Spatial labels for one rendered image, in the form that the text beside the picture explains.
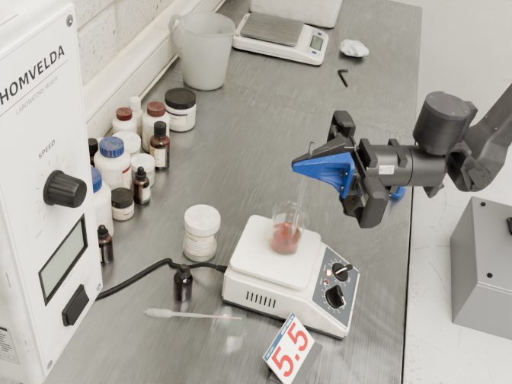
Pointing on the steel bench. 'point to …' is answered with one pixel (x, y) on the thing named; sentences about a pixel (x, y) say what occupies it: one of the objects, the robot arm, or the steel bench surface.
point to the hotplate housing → (283, 299)
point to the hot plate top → (281, 265)
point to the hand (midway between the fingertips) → (317, 165)
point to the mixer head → (43, 189)
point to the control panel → (334, 286)
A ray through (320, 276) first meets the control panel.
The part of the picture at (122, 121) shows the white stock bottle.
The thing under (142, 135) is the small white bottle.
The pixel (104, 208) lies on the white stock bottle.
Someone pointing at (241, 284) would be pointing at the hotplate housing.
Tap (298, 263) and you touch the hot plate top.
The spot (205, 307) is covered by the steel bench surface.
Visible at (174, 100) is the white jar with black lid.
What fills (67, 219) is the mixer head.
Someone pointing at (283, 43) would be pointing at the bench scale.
